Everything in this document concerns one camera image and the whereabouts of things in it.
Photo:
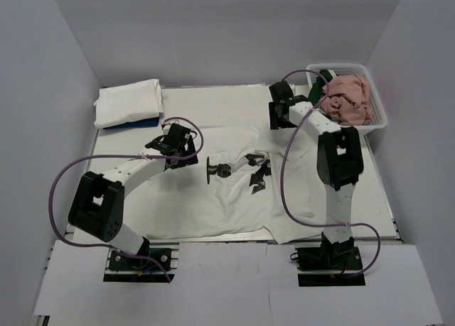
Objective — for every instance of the white plastic basket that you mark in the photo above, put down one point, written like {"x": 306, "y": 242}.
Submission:
{"x": 379, "y": 118}

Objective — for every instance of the folded white t-shirt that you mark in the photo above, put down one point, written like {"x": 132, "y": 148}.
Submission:
{"x": 128, "y": 103}

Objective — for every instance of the folded blue t-shirt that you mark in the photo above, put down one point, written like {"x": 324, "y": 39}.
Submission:
{"x": 144, "y": 123}

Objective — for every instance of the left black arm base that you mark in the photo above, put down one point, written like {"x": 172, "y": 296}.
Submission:
{"x": 121, "y": 269}

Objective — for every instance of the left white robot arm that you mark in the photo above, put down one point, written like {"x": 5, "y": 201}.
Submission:
{"x": 98, "y": 206}

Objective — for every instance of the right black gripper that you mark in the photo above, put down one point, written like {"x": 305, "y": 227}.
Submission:
{"x": 276, "y": 121}

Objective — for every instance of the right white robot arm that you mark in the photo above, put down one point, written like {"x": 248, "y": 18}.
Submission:
{"x": 339, "y": 160}

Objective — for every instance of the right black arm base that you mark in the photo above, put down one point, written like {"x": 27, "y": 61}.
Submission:
{"x": 329, "y": 265}

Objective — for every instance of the white printed t-shirt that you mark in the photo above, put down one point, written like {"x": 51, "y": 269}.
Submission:
{"x": 245, "y": 180}

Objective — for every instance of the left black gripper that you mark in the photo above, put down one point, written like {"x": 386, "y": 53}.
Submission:
{"x": 185, "y": 162}

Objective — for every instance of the pink t-shirt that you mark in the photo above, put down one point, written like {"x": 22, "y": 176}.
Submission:
{"x": 347, "y": 100}

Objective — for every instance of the dark green t-shirt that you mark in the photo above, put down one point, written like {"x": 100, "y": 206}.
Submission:
{"x": 322, "y": 79}

